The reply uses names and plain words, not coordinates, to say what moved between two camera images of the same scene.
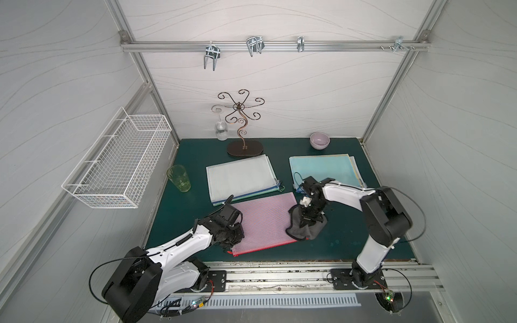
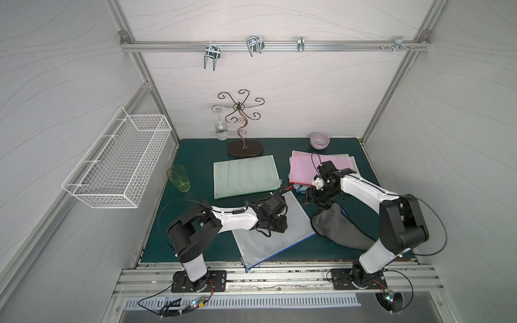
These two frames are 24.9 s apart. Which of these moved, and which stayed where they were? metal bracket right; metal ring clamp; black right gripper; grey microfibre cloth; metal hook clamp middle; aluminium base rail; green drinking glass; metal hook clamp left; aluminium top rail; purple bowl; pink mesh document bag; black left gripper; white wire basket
Moved: black right gripper; black left gripper; pink mesh document bag; grey microfibre cloth
Stayed: metal bracket right; aluminium top rail; metal hook clamp middle; white wire basket; metal ring clamp; aluminium base rail; purple bowl; metal hook clamp left; green drinking glass
